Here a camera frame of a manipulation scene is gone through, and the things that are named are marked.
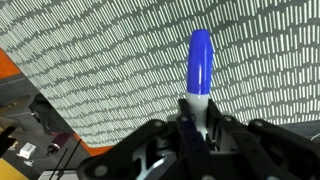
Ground black camera tripod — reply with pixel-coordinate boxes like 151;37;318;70
49;139;83;180

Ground small white box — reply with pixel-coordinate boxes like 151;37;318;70
17;141;37;160

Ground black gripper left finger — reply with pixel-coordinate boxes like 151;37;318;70
76;97;214;180

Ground black bag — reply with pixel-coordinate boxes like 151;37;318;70
28;93;76;136

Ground dark bottle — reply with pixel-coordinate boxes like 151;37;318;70
45;132;73;158

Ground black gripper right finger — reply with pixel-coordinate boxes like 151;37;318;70
205;99;320;180

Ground white pen with blue cap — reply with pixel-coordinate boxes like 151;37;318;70
185;29;215;142

